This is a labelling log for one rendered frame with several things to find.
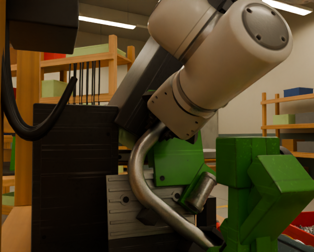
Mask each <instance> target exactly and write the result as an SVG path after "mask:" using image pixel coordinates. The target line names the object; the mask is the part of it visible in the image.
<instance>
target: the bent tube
mask: <svg viewBox="0 0 314 252"><path fill-rule="evenodd" d="M168 129H169V128H168V127H167V126H166V125H165V124H164V123H163V122H162V121H161V120H160V119H157V120H156V121H155V122H154V123H153V124H152V125H151V126H150V127H149V129H148V130H147V131H146V132H145V133H144V134H143V135H142V136H141V137H140V138H139V139H138V140H137V142H136V143H135V145H134V146H133V148H132V150H131V153H130V155H129V159H128V179H129V183H130V186H131V189H132V191H133V193H134V195H135V196H136V198H137V199H138V201H139V202H140V203H141V204H142V205H143V206H144V207H145V208H147V209H151V210H153V211H154V212H155V213H156V214H158V215H159V216H160V219H161V220H162V221H164V222H165V223H166V224H167V225H169V226H170V227H171V228H173V229H174V230H175V231H176V232H178V233H179V234H180V235H182V236H183V237H184V238H185V239H187V240H188V241H190V242H194V243H196V244H197V245H198V246H199V247H201V248H202V249H203V250H205V252H206V251H207V250H208V249H209V247H214V246H218V245H217V243H216V242H215V241H214V240H213V239H211V238H210V237H209V236H208V235H206V234H205V233H204V232H203V231H201V230H200V229H199V228H198V227H196V226H195V225H194V224H192V223H191V222H190V221H189V220H187V219H186V218H185V217H184V216H182V215H181V214H180V213H179V212H177V211H176V210H175V209H173V208H172V207H171V206H170V205H168V204H167V203H166V202H165V201H163V200H162V199H161V198H160V197H158V196H157V195H155V194H154V193H153V192H152V191H151V189H150V188H149V187H148V185H147V183H146V180H145V177H144V172H143V165H144V160H145V157H146V155H147V153H148V151H149V150H150V149H151V147H152V146H153V145H154V144H155V143H156V142H157V141H158V140H159V139H160V138H161V137H162V136H163V135H164V133H165V132H166V131H167V130H168Z"/></svg>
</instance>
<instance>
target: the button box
mask: <svg viewBox="0 0 314 252"><path fill-rule="evenodd" d="M277 244H278V252H314V247H312V246H309V245H305V244H303V243H301V242H300V241H298V240H296V239H291V238H289V237H288V236H286V235H284V234H280V236H279V237H278V238H277Z"/></svg>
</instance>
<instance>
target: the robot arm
mask: <svg viewBox="0 0 314 252"><path fill-rule="evenodd" d="M148 31H149V34H150V35H151V37H152V38H153V39H154V40H155V41H156V42H157V43H158V44H159V45H160V46H162V47H163V48H164V49H165V50H166V51H168V52H169V53H170V54H171V55H172V56H174V57H175V58H176V59H177V60H179V61H180V62H181V63H182V64H183V66H182V68H181V69H180V70H179V71H177V72H175V73H174V74H173V75H172V76H170V77H169V78H168V79H167V80H166V81H165V82H164V83H163V84H162V85H161V86H160V87H159V88H158V90H155V91H147V92H145V93H144V94H143V95H142V98H143V100H144V102H145V103H146V104H147V109H148V111H149V114H150V115H149V116H148V119H147V120H146V122H147V123H148V124H147V126H146V127H145V129H146V130H148V129H149V127H150V126H151V125H152V124H153V123H154V122H155V121H156V120H157V119H160V120H161V121H162V122H163V123H164V124H165V125H166V126H167V127H168V128H169V129H168V130H167V131H166V132H165V133H164V135H163V136H162V137H161V138H160V139H159V142H162V141H163V140H164V139H165V140H166V141H168V140H169V139H173V138H178V139H181V140H186V141H187V142H189V143H191V144H195V142H196V141H197V138H198V131H199V130H200V129H201V128H203V127H204V126H205V124H206V123H207V122H208V121H209V120H210V119H211V118H212V117H213V116H214V115H215V113H216V112H217V110H218V109H220V108H224V107H226V106H227V105H228V103H229V102H230V101H231V100H232V99H234V98H235V97H236V96H238V95H239V94H240V93H242V92H243V91H244V90H246V89H247V88H248V87H250V86H251V85H252V84H254V83H255V82H256V81H258V80H259V79H260V78H262V77H263V76H264V75H266V74H267V73H268V72H270V71H271V70H272V69H274V68H275V67H276V66H278V65H279V64H280V63H282V62H283V61H284V60H286V59H287V58H288V57H289V55H290V54H291V51H292V47H293V39H292V34H291V30H290V28H289V26H288V24H287V22H286V21H285V19H284V18H283V17H282V15H281V14H280V13H279V12H278V11H277V10H276V9H275V8H273V7H272V6H270V5H269V4H267V3H265V2H263V1H261V0H237V1H236V2H234V3H233V4H232V5H231V7H230V8H229V9H228V10H227V12H226V13H225V14H223V13H220V12H219V11H218V10H216V9H215V8H214V7H213V6H212V5H210V4H209V2H208V1H207V0H160V1H159V2H158V3H156V6H155V7H154V9H153V11H152V12H151V13H150V17H149V20H148Z"/></svg>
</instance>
